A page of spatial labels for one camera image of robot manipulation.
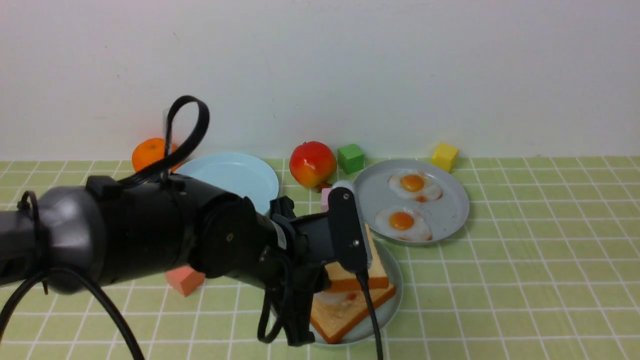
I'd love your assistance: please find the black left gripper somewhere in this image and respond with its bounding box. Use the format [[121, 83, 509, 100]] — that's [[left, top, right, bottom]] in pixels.
[[257, 196, 341, 347]]

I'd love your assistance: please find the toast slice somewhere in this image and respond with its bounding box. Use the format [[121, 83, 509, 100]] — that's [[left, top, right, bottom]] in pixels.
[[310, 284, 398, 346], [324, 224, 390, 293]]

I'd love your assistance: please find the fried egg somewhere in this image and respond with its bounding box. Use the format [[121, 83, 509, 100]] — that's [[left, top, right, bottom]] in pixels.
[[387, 170, 443, 203], [374, 206, 433, 243], [314, 291, 359, 306]]

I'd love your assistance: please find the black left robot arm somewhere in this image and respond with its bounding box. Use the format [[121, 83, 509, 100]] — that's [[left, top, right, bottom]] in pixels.
[[1, 175, 334, 360]]

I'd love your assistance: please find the light pink cube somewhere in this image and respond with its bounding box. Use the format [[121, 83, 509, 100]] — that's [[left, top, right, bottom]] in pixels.
[[320, 187, 333, 213]]

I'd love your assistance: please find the red yellow apple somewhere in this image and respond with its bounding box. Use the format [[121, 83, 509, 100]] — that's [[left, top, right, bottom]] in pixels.
[[289, 141, 338, 193]]

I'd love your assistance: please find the green cube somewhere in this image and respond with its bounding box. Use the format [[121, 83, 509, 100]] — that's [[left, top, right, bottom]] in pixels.
[[337, 143, 365, 175]]

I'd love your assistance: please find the fried egg front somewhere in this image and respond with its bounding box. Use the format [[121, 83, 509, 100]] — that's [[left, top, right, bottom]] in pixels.
[[374, 206, 433, 243]]

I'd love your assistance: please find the light blue plate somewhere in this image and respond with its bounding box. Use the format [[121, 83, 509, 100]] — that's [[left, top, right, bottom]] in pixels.
[[176, 152, 281, 215]]

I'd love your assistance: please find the grey egg plate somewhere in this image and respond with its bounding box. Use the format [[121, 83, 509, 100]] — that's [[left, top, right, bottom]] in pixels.
[[353, 159, 470, 247]]

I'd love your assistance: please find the fried egg back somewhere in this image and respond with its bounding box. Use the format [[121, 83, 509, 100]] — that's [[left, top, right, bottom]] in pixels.
[[387, 170, 443, 203]]

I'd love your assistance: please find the salmon pink cube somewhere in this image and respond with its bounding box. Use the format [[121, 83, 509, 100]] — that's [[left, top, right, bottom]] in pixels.
[[164, 266, 205, 297]]

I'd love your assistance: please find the yellow cube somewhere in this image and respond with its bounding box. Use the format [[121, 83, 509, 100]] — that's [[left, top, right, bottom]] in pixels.
[[430, 142, 460, 173]]

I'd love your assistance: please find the orange fruit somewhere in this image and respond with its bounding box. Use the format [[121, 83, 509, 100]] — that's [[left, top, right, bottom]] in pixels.
[[131, 137, 165, 173]]

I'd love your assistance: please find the green checkered tablecloth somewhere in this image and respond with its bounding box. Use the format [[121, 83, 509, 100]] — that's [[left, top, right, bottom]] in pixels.
[[0, 156, 640, 360]]

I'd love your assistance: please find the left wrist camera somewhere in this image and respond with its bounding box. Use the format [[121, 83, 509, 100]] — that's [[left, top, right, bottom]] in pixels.
[[327, 180, 371, 277]]

